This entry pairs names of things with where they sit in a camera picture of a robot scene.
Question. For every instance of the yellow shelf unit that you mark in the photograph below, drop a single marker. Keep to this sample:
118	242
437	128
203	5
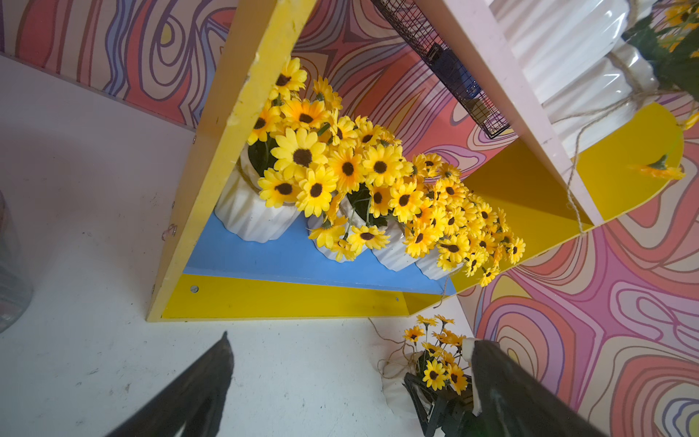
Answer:
207	273

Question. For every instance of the clear jar of pencils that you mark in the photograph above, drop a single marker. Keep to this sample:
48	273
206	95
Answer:
16	288

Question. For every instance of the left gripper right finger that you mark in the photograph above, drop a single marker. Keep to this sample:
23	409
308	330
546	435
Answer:
513	403

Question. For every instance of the blue item in rear basket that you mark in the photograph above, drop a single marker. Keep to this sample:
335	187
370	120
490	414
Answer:
453	74

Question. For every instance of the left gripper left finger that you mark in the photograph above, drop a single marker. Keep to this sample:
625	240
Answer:
192	404

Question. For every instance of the black wire basket rear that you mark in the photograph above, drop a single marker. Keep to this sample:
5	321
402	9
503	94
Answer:
410	22

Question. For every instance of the sunflower pot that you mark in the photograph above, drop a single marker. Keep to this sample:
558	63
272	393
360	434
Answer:
413	209
428	377
341	218
593	65
469	240
283	171

